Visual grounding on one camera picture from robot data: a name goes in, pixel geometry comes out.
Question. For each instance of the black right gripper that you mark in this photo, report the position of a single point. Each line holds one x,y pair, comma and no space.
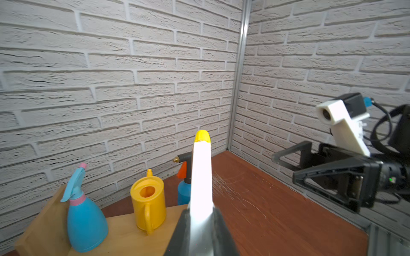
346,178

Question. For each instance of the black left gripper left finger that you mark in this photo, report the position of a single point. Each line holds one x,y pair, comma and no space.
180,239

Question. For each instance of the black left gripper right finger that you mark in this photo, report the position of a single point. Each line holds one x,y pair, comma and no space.
223,243

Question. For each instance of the yellow spray bottle white head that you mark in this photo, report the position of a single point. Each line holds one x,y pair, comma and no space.
201,204

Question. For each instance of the yellow watering can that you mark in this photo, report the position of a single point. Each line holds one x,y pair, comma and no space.
148,200

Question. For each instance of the light blue spray bottle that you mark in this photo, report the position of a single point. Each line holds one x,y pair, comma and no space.
87,226

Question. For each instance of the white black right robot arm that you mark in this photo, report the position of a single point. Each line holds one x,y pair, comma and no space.
399,142

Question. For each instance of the light wooden shelf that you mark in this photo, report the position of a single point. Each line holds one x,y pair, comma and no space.
47,234

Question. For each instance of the blue pressure sprayer orange trigger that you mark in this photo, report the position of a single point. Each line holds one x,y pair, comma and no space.
185,174

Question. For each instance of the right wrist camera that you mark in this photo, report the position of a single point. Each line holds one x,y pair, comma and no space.
344,115

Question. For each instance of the right aluminium corner post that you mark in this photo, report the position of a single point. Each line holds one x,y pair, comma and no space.
245,19

